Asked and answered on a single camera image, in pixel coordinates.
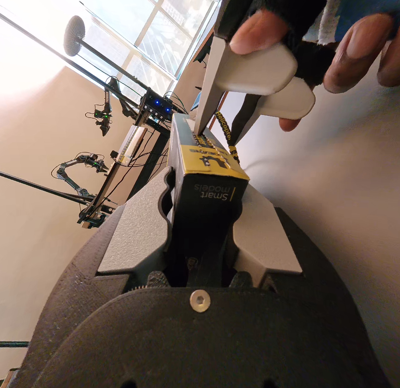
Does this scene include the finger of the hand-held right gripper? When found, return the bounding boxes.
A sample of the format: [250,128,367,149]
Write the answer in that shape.
[231,79,316,146]
[195,36,298,135]

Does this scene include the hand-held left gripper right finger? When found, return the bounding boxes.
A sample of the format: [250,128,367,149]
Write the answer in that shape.
[226,188,304,289]

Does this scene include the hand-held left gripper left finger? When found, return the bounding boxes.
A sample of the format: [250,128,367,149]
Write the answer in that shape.
[97,166,175,285]

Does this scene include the black yellow cardboard box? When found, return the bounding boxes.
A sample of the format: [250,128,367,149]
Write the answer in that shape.
[166,113,250,287]

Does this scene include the person's right hand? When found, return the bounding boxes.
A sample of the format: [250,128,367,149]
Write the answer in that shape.
[230,10,400,132]

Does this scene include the large window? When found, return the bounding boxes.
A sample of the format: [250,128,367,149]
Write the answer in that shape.
[78,0,225,82]

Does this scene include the black metal pole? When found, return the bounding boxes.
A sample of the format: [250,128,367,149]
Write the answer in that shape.
[0,172,121,207]

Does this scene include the black hub blue lights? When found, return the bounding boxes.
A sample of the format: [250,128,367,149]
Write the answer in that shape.
[139,87,176,123]

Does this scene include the blue white clothing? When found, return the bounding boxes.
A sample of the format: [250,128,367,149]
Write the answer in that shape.
[312,0,400,44]

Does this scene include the round ribbed disc on pole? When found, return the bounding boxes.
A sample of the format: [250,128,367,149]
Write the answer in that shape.
[63,15,150,93]

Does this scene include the black metal workbench frame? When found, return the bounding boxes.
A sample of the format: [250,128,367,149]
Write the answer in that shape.
[76,88,189,230]

